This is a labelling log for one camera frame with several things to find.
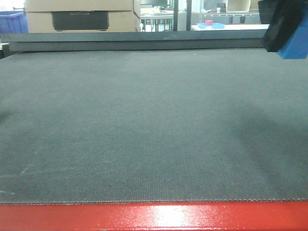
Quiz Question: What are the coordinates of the dark conveyor side rail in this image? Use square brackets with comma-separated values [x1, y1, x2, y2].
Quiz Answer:
[0, 29, 266, 52]

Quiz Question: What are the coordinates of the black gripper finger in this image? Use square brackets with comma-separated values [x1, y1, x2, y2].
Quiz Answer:
[258, 0, 307, 52]

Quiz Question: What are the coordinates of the large brown cardboard box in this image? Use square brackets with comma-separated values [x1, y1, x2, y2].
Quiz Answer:
[25, 0, 141, 33]

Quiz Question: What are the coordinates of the red conveyor front edge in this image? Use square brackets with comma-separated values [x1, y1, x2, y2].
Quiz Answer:
[0, 202, 308, 231]

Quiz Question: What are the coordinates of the dark blue bin background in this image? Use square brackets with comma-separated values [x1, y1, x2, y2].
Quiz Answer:
[0, 11, 28, 34]

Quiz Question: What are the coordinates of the black vertical steel post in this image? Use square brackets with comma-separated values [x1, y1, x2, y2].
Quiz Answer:
[173, 0, 192, 31]

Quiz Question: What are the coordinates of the beige plastic bin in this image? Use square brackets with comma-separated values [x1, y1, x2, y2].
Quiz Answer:
[226, 0, 251, 13]

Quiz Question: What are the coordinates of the light blue tray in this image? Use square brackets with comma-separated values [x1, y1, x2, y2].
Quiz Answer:
[197, 23, 226, 30]

